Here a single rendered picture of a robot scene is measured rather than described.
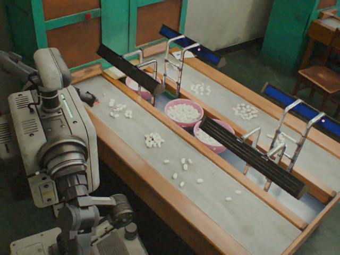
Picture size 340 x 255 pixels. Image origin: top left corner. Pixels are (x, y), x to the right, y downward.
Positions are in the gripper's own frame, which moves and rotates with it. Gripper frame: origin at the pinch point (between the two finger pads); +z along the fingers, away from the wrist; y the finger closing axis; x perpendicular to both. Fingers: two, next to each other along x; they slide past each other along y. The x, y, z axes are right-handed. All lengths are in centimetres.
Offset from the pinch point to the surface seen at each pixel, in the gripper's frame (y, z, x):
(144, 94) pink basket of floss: 5.1, 40.2, -16.2
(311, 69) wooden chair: -29, 213, -122
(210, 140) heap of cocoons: -60, 42, -18
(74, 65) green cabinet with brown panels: 45.5, 4.7, -7.3
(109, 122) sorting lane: -7.8, 9.4, 8.5
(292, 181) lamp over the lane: -124, 2, -30
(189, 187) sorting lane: -79, 13, 6
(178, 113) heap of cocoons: -27, 44, -19
